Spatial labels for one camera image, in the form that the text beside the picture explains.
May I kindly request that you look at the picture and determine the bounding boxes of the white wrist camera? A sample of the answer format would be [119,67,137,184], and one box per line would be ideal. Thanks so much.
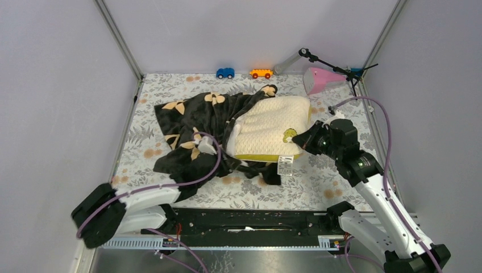
[194,136,217,155]
[326,106,345,125]

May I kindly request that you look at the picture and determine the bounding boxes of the black floral plush pillowcase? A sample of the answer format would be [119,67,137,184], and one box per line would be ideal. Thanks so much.
[153,85,281,189]

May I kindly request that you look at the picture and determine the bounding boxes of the orange toy car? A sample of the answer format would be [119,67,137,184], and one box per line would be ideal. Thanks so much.
[250,69,273,79]

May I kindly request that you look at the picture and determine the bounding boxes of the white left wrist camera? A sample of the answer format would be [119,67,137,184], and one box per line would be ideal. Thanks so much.
[194,136,217,155]

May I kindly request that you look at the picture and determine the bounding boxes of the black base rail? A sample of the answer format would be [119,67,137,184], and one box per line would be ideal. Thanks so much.
[157,208,347,249]

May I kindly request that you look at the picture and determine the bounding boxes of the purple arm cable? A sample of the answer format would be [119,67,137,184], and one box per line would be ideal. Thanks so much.
[329,96,443,273]
[76,131,223,239]

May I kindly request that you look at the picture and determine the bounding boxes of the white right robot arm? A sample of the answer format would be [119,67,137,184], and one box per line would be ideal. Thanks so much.
[290,119,451,272]

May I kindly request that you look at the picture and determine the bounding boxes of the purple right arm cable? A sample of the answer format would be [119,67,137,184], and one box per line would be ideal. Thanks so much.
[329,96,443,273]

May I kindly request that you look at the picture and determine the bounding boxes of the white care label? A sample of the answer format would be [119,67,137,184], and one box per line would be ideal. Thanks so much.
[277,155,294,177]

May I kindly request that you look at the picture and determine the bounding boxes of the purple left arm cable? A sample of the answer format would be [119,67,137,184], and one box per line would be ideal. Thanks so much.
[76,131,223,239]

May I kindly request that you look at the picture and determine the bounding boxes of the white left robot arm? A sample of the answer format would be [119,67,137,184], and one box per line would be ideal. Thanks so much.
[70,154,222,249]

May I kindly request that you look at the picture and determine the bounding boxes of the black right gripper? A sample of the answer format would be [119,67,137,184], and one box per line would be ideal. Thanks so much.
[293,119,342,160]

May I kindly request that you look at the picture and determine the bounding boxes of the black tripod stand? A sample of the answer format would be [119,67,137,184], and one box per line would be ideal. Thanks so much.
[298,48,379,97]

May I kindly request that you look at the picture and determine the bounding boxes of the grey metal cylinder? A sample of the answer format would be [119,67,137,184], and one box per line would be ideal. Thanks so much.
[273,51,302,75]

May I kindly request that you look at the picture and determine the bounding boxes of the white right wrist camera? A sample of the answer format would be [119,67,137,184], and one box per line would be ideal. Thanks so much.
[326,106,345,125]

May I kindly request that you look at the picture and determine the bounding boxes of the yellow patch on pillow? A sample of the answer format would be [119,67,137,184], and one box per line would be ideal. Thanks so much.
[282,128,297,143]

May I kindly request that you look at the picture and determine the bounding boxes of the pink and white iron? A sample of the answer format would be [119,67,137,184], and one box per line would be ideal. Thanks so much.
[303,67,346,95]

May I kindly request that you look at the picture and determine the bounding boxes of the white quilted pillow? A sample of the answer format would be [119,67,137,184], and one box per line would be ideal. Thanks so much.
[225,96,311,163]

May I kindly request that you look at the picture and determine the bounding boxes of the blue toy car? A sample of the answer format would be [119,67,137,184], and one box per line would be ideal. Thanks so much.
[216,68,235,79]

